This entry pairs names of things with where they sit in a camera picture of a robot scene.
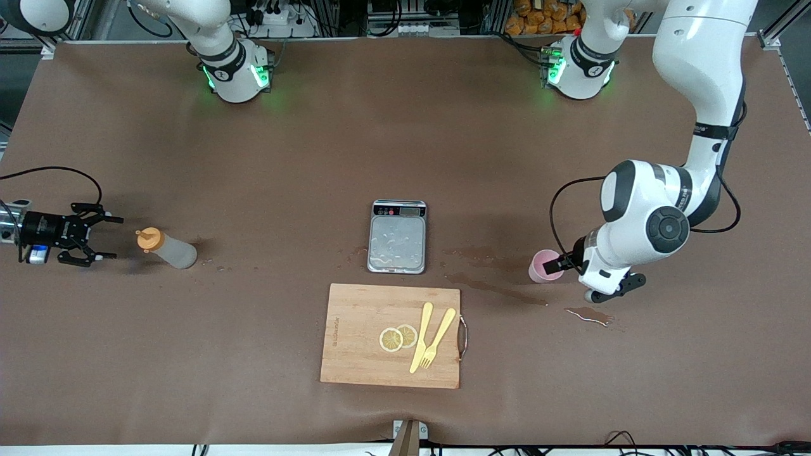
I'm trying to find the pink plastic cup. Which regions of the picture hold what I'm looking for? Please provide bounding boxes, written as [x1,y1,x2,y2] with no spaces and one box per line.
[528,249,566,284]

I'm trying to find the sauce bottle with orange cap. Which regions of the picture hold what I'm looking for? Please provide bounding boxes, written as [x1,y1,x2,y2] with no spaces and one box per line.
[136,227,198,270]

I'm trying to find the yellow plastic fork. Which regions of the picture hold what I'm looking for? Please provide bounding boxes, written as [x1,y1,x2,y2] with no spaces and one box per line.
[420,308,457,369]

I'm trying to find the yellow plastic knife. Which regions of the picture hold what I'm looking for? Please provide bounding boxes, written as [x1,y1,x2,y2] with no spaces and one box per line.
[409,302,434,374]

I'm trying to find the silver digital kitchen scale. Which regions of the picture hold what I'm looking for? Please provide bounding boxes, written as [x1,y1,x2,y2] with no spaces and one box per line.
[367,199,428,275]

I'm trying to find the brown table cover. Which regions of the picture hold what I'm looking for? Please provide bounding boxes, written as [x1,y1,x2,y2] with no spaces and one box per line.
[0,35,811,447]

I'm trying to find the wooden cutting board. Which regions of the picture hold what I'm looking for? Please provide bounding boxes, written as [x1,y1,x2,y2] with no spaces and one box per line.
[320,283,468,390]

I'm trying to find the orange snack packs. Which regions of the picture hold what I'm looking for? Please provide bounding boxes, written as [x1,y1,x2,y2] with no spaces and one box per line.
[505,0,635,36]

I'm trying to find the white power strip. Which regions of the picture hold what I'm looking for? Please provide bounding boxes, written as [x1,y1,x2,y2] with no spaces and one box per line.
[250,6,317,39]

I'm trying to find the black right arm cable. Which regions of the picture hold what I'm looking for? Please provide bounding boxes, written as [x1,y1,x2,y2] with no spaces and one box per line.
[0,166,103,213]

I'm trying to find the black cables at table edge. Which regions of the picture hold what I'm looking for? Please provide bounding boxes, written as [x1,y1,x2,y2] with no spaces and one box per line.
[605,431,811,456]

